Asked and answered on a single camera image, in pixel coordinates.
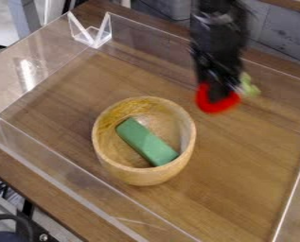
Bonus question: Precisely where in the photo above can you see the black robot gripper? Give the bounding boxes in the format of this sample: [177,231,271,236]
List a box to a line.
[191,9,248,103]

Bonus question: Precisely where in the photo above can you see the red plush fruit green stem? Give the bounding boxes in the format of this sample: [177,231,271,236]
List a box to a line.
[196,72,261,113]

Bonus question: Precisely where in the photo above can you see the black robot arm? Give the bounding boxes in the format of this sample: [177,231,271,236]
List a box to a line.
[191,0,248,104]

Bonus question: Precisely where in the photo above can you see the round wooden bowl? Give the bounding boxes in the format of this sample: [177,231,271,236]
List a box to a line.
[92,96,196,186]

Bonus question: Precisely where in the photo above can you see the green rectangular block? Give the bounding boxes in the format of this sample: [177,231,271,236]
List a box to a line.
[116,118,179,166]

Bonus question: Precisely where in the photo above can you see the clear acrylic tray enclosure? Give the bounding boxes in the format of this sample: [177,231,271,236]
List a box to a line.
[0,13,300,242]

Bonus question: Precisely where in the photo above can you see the black metal bracket with bolt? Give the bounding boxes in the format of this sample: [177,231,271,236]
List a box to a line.
[17,220,59,242]

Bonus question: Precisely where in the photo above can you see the black cable under table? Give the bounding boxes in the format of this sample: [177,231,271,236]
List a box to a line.
[0,213,35,242]

